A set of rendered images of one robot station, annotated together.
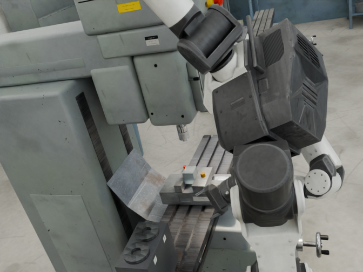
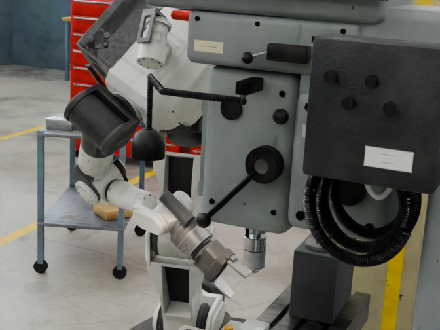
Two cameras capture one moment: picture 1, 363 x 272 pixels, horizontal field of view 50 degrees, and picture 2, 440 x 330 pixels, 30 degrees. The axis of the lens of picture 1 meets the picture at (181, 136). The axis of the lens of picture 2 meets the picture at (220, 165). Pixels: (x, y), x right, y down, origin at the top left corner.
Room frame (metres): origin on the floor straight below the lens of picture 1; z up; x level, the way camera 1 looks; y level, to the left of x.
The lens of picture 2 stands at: (3.15, -0.13, 1.83)
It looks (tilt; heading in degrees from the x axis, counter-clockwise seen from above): 14 degrees down; 179
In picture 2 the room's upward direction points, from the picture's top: 3 degrees clockwise
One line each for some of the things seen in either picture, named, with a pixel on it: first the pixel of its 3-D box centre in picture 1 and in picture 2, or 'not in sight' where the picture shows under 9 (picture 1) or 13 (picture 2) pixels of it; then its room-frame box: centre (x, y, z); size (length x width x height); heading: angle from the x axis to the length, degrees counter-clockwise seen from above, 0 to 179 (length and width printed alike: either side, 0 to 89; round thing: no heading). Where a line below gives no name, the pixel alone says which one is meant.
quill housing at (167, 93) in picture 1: (169, 82); (264, 142); (1.53, -0.01, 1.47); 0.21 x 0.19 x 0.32; 156
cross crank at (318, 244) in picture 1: (310, 244); not in sight; (1.32, -0.47, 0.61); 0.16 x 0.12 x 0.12; 66
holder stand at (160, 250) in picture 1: (148, 261); (323, 271); (1.04, 0.22, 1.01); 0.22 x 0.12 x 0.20; 158
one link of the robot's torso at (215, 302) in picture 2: not in sight; (188, 316); (0.66, -0.15, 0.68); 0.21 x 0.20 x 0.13; 167
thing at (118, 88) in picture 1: (129, 86); (355, 156); (1.61, 0.17, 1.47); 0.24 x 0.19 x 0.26; 156
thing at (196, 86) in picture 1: (196, 85); (211, 146); (1.48, -0.11, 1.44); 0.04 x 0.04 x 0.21; 66
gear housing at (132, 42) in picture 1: (148, 33); (289, 39); (1.54, 0.03, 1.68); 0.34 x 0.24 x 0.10; 66
